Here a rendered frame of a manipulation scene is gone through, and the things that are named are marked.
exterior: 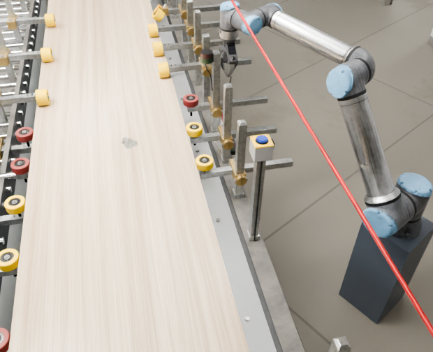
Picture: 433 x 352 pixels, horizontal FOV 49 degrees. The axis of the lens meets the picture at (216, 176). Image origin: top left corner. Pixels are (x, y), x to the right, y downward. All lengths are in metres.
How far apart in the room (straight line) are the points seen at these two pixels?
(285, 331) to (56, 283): 0.82
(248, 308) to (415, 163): 2.18
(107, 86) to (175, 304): 1.41
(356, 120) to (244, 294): 0.82
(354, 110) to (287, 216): 1.33
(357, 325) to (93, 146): 1.63
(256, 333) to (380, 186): 0.77
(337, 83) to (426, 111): 2.52
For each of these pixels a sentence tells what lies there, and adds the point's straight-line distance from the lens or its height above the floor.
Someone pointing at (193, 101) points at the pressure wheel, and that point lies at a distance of 2.45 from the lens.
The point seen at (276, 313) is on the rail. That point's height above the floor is 0.70.
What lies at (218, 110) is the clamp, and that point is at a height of 0.87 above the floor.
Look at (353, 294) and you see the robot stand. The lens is 2.70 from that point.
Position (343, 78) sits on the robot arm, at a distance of 1.89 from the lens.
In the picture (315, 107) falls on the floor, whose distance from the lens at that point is 4.12.
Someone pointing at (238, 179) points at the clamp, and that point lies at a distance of 2.08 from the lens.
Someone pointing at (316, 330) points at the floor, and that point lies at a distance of 2.65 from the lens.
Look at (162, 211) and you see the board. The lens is 1.87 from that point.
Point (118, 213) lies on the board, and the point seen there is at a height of 0.90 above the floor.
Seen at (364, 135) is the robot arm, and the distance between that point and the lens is 1.96.
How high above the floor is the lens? 2.25
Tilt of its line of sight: 42 degrees down
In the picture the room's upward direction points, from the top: 1 degrees clockwise
